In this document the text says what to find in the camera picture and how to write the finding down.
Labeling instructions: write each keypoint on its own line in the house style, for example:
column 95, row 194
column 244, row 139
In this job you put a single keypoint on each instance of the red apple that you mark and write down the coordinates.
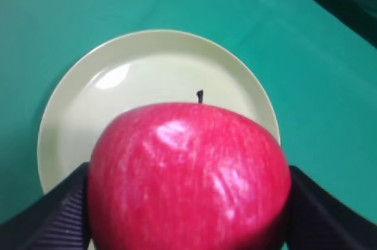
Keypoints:
column 187, row 176

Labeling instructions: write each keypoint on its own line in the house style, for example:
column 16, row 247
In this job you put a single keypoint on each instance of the pale yellow plate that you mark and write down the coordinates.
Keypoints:
column 145, row 67

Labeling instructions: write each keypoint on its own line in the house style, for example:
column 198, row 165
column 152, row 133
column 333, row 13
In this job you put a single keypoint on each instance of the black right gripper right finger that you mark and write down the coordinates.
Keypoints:
column 317, row 220

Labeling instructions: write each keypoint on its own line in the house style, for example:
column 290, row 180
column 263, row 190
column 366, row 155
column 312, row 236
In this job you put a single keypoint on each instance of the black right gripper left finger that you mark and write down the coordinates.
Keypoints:
column 59, row 220

